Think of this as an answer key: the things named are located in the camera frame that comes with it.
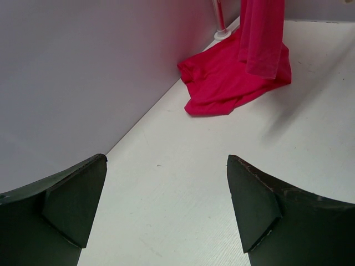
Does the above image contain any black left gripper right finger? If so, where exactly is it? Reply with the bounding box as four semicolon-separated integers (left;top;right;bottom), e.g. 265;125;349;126
227;155;354;265

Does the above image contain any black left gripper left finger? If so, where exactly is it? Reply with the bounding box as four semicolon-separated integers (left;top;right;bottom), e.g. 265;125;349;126
1;154;107;265

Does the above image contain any red t shirt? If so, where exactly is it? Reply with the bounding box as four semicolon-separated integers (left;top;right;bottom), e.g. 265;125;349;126
177;0;292;116

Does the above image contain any white clothes rack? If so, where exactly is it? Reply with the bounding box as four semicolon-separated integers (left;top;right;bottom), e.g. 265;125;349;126
212;0;231;41

